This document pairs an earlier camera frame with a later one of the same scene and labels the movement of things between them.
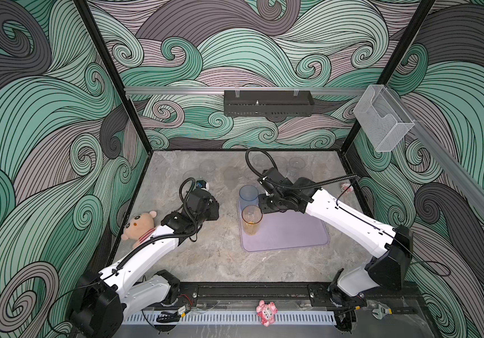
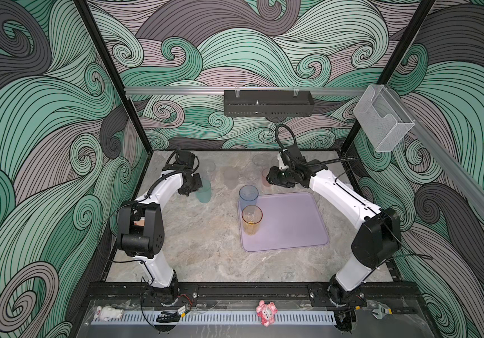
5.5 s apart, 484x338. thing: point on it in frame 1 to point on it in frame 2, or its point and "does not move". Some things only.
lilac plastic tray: x=283 y=229 does not move
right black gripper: x=263 y=203 to x=274 y=177
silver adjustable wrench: x=381 y=311 does not move
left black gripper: x=214 y=209 to x=198 y=184
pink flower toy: x=266 y=311 does not move
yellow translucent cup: x=252 y=215 does not move
